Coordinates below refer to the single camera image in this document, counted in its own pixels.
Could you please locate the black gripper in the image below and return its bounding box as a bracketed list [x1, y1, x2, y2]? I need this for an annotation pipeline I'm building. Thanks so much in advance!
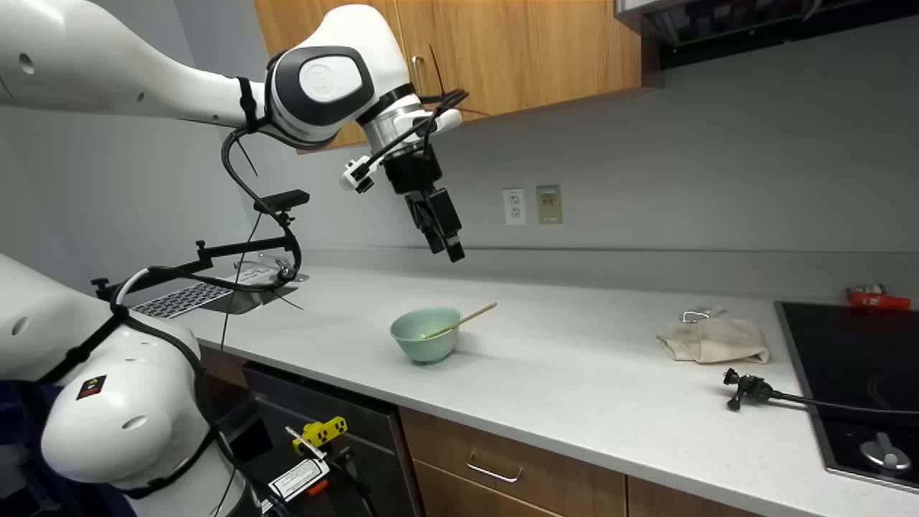
[382, 144, 472, 265]

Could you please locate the mint green bowl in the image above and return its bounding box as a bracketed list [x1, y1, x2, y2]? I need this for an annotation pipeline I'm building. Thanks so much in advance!
[389, 305, 465, 368]

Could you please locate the black dishwasher front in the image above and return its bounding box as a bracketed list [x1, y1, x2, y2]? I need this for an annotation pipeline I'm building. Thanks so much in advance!
[242, 368, 426, 517]

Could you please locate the yellow black clamp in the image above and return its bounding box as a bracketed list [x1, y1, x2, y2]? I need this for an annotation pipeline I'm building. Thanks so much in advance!
[285, 414, 350, 460]

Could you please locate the wooden base cabinet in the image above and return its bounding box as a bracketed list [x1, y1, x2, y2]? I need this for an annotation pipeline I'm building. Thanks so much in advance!
[399, 412, 758, 517]

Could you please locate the small white plastic piece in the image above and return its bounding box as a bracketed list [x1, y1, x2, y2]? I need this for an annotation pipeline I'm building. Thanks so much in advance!
[675, 305, 731, 327]

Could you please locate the beige crumpled cloth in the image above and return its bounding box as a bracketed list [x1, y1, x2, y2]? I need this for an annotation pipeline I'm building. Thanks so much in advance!
[654, 314, 774, 368]

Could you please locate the white red handheld device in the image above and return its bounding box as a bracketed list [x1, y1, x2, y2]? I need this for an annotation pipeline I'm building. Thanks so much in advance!
[267, 458, 334, 506]

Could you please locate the dark range hood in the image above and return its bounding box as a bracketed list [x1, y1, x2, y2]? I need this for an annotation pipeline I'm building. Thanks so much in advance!
[614, 0, 919, 71]

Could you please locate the black glass stovetop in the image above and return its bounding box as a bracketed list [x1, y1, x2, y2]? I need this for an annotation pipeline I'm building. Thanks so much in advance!
[774, 298, 919, 498]

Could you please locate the small red object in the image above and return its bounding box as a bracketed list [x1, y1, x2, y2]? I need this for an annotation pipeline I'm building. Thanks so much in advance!
[845, 282, 913, 314]

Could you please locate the dark blue fabric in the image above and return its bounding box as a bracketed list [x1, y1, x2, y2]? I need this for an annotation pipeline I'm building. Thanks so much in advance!
[0, 377, 127, 517]

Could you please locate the silver stove knob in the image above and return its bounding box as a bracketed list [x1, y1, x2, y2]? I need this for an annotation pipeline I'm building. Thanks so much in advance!
[858, 432, 913, 475]

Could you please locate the white wall power outlet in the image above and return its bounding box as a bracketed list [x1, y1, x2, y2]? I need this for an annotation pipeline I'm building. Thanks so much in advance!
[504, 188, 530, 231]

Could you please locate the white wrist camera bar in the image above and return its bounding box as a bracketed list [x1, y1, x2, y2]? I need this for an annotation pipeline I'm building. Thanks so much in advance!
[343, 100, 468, 195]

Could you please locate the metal cabinet door handle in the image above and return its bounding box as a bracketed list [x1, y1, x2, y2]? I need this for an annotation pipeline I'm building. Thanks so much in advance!
[412, 51, 449, 97]

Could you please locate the black stereo camera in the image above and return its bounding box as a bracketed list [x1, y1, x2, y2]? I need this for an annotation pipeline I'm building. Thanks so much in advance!
[252, 188, 313, 215]

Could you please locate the wooden wall cabinet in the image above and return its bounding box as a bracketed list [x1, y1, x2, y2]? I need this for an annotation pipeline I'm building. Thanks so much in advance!
[252, 0, 644, 156]

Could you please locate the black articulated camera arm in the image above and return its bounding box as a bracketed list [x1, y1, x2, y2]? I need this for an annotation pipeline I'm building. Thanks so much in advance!
[93, 188, 313, 302]

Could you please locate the metal drawer handle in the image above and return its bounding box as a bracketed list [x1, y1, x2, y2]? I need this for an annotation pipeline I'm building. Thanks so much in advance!
[465, 460, 527, 485]

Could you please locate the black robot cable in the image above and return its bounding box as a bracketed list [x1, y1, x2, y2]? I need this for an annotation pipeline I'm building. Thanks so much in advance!
[216, 123, 307, 287]

